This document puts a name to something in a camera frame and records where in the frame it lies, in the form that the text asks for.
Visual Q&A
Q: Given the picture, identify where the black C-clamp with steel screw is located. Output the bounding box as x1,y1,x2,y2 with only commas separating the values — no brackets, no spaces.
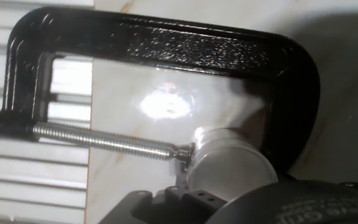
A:
0,6,321,179

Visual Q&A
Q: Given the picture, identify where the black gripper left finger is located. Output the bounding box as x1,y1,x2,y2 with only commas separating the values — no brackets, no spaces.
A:
98,185,228,224

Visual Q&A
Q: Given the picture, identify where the marble pattern board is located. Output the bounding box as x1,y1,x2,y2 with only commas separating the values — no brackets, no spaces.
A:
84,0,358,224

